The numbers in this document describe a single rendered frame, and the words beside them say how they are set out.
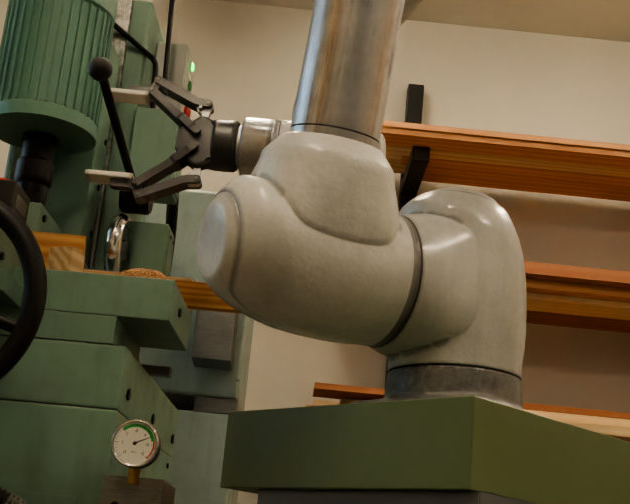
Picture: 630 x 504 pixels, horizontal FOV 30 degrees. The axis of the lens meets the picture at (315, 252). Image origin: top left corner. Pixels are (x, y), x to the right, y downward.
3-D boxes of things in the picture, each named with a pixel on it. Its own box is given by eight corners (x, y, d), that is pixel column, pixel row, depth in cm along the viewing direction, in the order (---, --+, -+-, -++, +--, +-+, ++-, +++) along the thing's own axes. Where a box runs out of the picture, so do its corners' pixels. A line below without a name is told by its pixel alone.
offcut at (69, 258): (59, 278, 169) (63, 253, 170) (82, 278, 168) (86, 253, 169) (45, 272, 166) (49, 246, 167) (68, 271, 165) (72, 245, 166)
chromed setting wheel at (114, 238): (97, 274, 188) (108, 202, 192) (111, 293, 200) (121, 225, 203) (116, 276, 188) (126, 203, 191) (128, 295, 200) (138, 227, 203)
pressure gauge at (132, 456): (104, 479, 149) (113, 416, 151) (110, 482, 153) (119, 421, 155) (153, 484, 149) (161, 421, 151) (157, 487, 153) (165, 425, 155)
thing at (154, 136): (124, 184, 203) (136, 106, 208) (133, 201, 212) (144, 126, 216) (172, 188, 203) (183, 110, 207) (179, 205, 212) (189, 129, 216)
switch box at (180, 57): (146, 118, 218) (157, 41, 222) (154, 138, 227) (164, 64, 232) (178, 120, 217) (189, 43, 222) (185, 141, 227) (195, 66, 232)
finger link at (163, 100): (194, 135, 168) (202, 129, 168) (145, 86, 171) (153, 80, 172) (197, 148, 172) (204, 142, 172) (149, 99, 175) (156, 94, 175)
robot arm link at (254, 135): (283, 138, 175) (243, 134, 175) (281, 107, 167) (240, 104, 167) (276, 192, 172) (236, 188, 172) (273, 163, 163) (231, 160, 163)
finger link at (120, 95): (147, 95, 171) (148, 91, 171) (100, 90, 172) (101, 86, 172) (150, 105, 174) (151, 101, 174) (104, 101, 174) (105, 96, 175)
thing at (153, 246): (107, 286, 196) (117, 219, 199) (114, 296, 203) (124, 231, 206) (162, 291, 196) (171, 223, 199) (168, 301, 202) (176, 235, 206)
